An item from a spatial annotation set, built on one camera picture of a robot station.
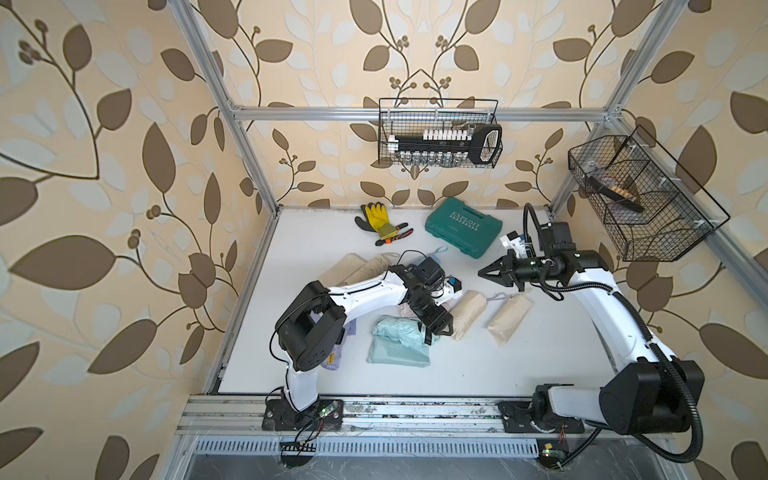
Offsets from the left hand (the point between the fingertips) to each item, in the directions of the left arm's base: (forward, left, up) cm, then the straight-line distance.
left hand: (441, 319), depth 83 cm
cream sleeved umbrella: (+8, -11, -8) cm, 16 cm away
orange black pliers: (+33, +18, -7) cm, 38 cm away
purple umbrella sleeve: (0, +26, -7) cm, 27 cm away
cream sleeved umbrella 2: (+3, -22, -5) cm, 23 cm away
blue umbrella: (+27, -1, -7) cm, 28 cm away
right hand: (+6, -9, +14) cm, 17 cm away
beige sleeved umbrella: (+19, +32, -5) cm, 38 cm away
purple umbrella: (-9, +30, -7) cm, 32 cm away
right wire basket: (+18, -50, +27) cm, 60 cm away
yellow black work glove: (+44, +21, -6) cm, 49 cm away
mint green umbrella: (-2, +11, -4) cm, 12 cm away
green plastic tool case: (+38, -10, -3) cm, 40 cm away
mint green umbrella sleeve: (-7, +15, -7) cm, 18 cm away
